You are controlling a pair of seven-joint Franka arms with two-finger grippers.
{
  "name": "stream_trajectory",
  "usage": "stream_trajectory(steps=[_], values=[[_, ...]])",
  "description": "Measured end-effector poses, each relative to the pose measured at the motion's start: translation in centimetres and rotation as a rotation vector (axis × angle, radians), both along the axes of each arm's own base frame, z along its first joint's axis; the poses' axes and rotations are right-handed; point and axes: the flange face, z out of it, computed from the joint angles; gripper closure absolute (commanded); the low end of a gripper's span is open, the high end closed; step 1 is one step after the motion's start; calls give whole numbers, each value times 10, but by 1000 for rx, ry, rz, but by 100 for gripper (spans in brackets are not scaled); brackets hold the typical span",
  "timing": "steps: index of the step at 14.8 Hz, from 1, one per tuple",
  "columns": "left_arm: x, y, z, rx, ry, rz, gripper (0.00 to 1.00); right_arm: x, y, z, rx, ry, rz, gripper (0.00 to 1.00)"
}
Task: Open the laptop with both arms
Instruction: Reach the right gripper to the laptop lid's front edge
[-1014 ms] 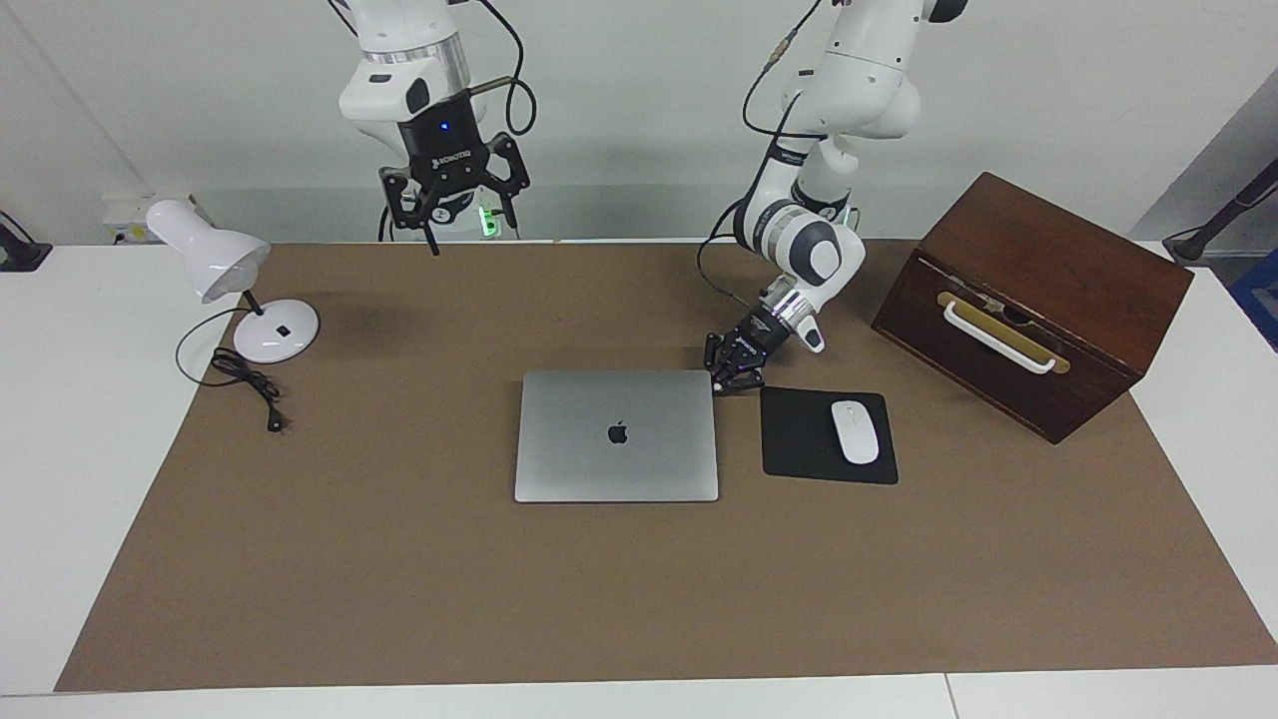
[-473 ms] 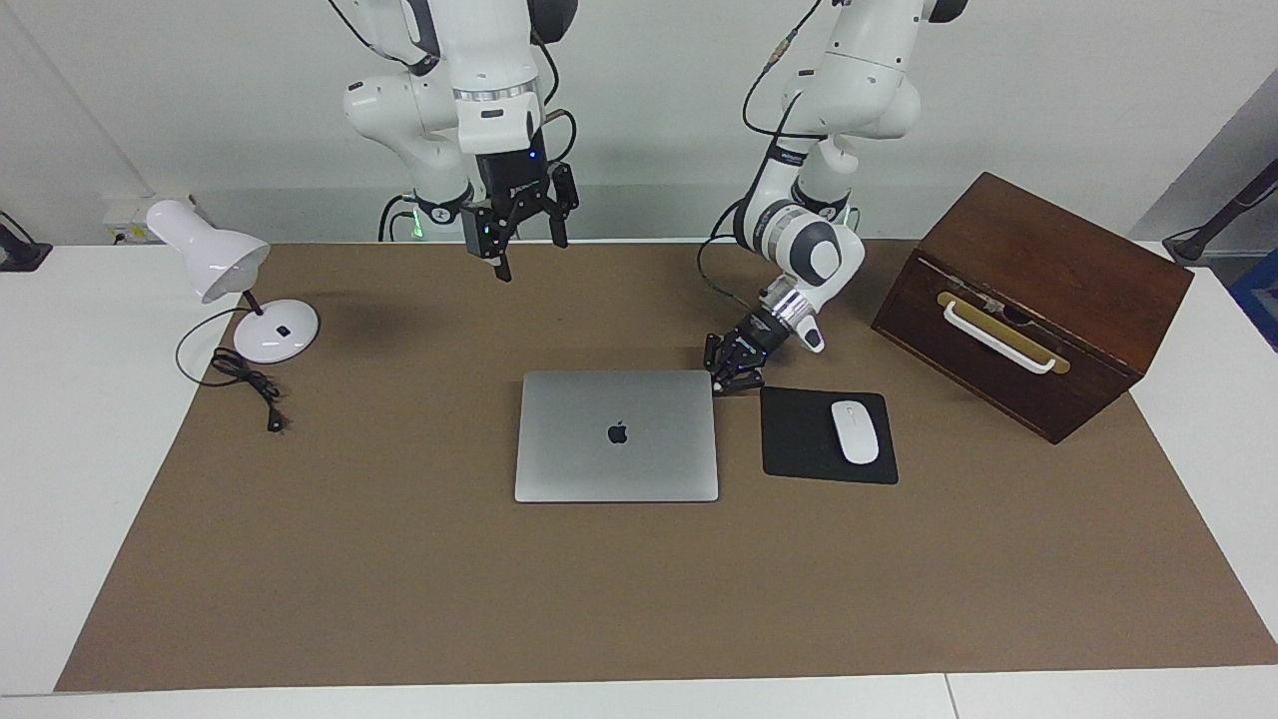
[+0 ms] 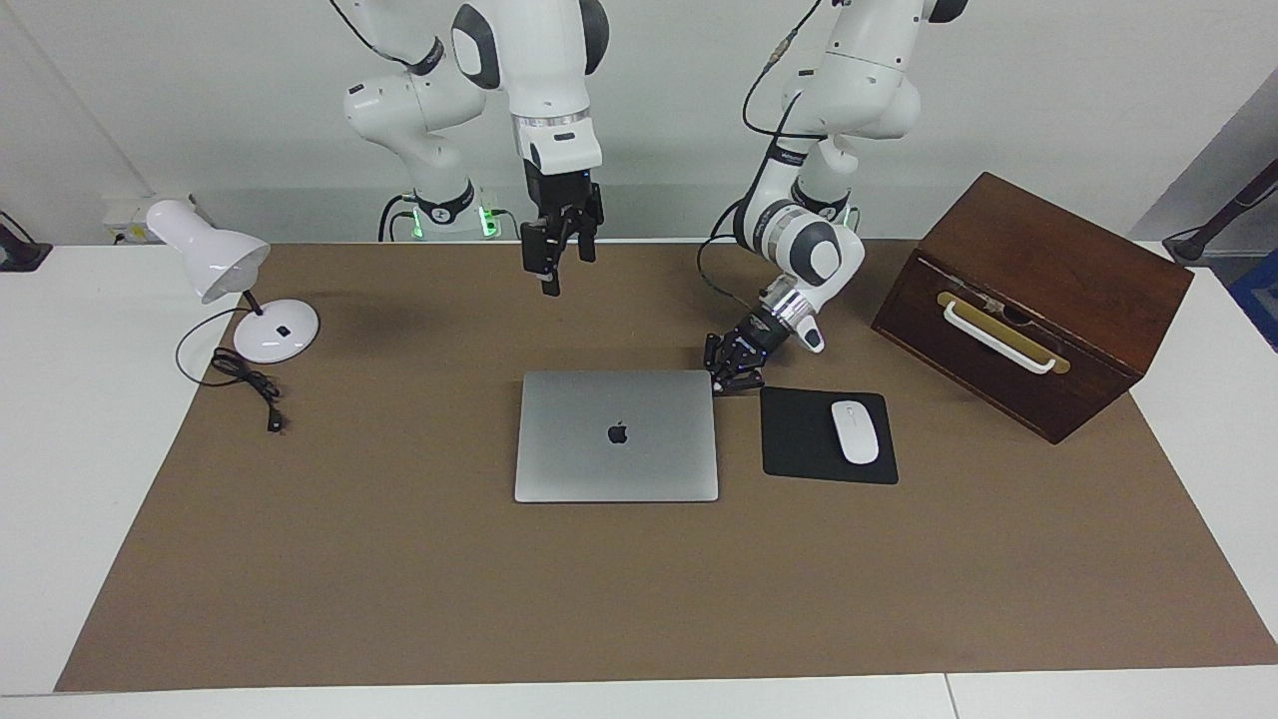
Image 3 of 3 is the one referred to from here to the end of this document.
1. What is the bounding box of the white box handle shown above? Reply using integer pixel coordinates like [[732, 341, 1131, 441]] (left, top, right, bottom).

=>
[[943, 300, 1059, 375]]

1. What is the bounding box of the white computer mouse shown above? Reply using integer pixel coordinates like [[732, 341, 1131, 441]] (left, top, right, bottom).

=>
[[831, 399, 881, 466]]

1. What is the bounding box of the dark wooden box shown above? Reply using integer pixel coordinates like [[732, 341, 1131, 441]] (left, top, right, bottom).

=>
[[871, 172, 1195, 445]]

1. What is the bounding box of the black arm base cable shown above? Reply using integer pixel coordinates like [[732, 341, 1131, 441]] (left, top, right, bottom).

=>
[[377, 193, 420, 243]]

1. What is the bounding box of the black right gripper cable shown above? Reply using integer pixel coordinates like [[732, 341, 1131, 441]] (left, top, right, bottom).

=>
[[327, 0, 440, 73]]

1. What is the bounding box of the blue crate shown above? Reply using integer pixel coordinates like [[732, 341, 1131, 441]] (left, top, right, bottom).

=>
[[1226, 250, 1278, 353]]

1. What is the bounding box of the white power socket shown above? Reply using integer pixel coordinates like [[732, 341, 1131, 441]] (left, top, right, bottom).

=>
[[103, 195, 166, 246]]

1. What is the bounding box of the silver laptop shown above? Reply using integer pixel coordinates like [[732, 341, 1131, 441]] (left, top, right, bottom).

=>
[[514, 370, 720, 503]]

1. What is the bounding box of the black lamp power cable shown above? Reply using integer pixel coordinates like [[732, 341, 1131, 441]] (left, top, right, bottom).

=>
[[176, 308, 288, 433]]

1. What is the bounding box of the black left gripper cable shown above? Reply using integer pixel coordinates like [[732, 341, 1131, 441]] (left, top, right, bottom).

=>
[[696, 0, 830, 313]]

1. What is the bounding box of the white desk lamp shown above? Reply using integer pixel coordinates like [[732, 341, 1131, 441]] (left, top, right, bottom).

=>
[[145, 198, 321, 365]]

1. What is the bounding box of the black tripod stand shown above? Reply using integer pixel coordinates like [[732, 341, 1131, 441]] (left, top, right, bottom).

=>
[[1163, 160, 1278, 266]]

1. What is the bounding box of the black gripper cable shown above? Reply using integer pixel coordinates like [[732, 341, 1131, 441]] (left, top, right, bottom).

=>
[[327, 0, 440, 73], [696, 0, 830, 313]]

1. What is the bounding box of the brown table mat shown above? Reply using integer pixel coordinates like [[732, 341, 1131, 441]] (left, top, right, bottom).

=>
[[55, 240, 1278, 693]]

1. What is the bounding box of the black mouse pad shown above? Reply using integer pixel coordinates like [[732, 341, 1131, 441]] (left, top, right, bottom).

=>
[[760, 386, 900, 486]]

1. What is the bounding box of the black stand foot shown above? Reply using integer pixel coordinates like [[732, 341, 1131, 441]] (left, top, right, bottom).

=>
[[0, 212, 53, 273]]

